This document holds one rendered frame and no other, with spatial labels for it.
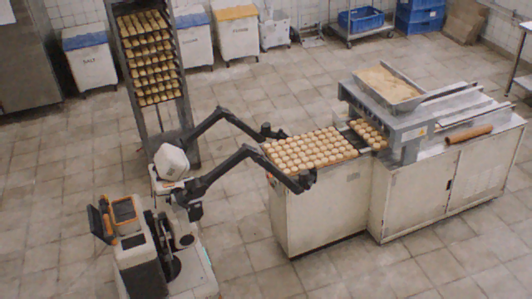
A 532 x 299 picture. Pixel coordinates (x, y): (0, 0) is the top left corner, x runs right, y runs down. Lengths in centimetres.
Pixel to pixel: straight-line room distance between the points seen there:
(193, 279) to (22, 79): 351
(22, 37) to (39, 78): 51
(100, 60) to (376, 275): 415
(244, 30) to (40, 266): 374
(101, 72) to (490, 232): 470
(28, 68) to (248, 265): 352
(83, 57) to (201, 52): 147
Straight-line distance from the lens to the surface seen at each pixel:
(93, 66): 606
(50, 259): 421
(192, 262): 338
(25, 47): 573
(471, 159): 371
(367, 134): 334
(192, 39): 600
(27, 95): 599
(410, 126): 302
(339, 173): 319
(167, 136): 485
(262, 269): 362
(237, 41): 616
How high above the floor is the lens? 287
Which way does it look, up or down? 37 degrees down
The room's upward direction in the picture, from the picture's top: 5 degrees counter-clockwise
